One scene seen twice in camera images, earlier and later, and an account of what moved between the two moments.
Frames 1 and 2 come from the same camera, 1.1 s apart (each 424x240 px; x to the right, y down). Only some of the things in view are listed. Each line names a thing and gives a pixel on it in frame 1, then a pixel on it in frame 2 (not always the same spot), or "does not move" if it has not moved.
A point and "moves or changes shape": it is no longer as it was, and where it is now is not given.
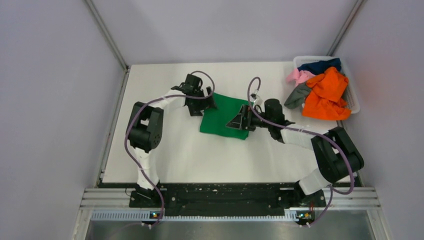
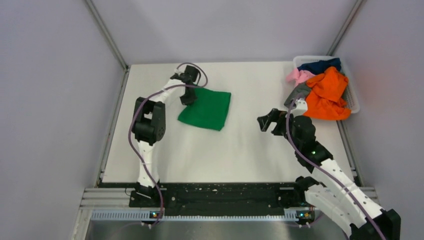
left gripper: [195, 110] → [188, 101]
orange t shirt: [325, 101] does not move
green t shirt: [215, 121] moves or changes shape
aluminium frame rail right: [344, 27] does not move
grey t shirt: [298, 96] does not move
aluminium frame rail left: [106, 34] does not move
